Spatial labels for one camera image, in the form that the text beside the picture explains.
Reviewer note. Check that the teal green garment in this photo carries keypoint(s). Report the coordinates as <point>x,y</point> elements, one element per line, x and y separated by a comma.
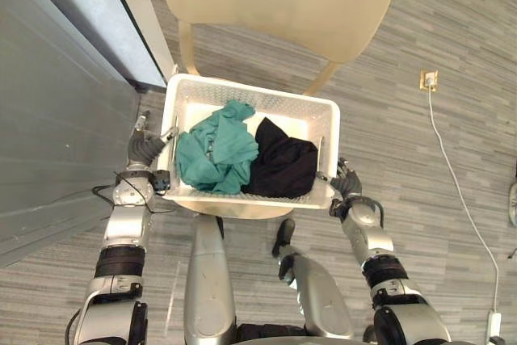
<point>218,151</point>

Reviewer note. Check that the black garment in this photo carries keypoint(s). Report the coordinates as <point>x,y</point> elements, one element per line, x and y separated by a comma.
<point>282,163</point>

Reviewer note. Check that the beige wooden chair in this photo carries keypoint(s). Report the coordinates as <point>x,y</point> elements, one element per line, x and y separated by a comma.
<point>282,13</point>

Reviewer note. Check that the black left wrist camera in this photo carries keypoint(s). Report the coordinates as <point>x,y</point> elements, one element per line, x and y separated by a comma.
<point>161,181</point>

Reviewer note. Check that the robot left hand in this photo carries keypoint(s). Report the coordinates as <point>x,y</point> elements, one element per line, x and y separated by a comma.
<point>142,145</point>

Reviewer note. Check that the white perforated laundry basket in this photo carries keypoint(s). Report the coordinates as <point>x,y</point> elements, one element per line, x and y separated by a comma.
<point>250,147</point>

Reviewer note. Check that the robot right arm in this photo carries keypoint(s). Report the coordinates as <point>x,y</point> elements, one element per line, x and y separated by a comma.
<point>383,272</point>

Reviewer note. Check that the grey glass door panel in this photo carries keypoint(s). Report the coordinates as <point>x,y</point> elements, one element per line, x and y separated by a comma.
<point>113,18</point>

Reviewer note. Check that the grey object at floor edge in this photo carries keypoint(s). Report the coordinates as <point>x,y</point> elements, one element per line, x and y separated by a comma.
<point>513,203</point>

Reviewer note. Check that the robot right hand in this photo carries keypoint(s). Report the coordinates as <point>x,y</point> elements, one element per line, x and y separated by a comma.
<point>347,182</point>

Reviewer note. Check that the brass floor power socket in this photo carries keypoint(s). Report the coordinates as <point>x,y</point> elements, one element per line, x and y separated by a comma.
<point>429,79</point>

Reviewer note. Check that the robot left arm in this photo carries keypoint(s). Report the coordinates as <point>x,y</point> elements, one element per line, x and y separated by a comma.
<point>117,256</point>

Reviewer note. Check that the white power adapter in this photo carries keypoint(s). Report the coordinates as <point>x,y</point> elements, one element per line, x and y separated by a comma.
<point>493,326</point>

